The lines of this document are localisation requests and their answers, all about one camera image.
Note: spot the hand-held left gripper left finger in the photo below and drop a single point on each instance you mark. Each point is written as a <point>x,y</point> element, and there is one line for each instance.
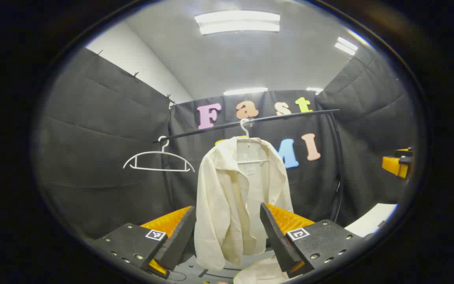
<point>175,240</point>

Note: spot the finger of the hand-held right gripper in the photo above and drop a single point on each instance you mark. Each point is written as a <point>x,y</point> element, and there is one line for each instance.
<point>392,165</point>

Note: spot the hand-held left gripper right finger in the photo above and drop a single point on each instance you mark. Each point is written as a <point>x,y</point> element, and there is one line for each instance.
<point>278,240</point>

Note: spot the cream long-sleeved shirt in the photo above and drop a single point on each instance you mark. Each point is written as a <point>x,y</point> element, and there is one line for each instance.
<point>227,197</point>

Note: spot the white plastic hanger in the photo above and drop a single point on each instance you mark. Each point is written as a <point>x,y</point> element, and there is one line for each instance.
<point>244,128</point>
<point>160,153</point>

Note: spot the black metal clothes rack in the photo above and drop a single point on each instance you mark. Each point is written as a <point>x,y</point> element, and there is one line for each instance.
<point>282,116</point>

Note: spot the white flat board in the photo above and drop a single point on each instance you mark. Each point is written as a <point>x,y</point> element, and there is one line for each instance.
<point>371,219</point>

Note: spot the ceiling light panel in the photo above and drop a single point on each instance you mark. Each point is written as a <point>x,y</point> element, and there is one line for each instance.
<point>237,22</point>
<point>314,90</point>
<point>245,91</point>
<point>346,45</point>

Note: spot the black backdrop cloth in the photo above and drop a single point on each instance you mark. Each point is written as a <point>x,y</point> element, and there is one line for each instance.
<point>101,150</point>

